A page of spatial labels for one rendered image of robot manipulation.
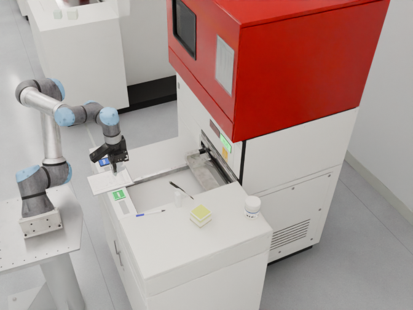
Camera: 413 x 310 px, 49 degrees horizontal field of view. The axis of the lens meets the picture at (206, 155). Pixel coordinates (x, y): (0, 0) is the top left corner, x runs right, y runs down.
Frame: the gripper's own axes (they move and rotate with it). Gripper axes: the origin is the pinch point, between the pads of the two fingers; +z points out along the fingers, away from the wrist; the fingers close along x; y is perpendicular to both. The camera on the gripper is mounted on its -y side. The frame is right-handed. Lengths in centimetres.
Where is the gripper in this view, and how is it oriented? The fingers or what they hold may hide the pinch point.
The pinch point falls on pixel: (114, 174)
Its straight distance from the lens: 213.5
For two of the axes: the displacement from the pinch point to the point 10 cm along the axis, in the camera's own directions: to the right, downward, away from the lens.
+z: -0.2, 7.5, 6.6
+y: 9.0, -2.7, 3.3
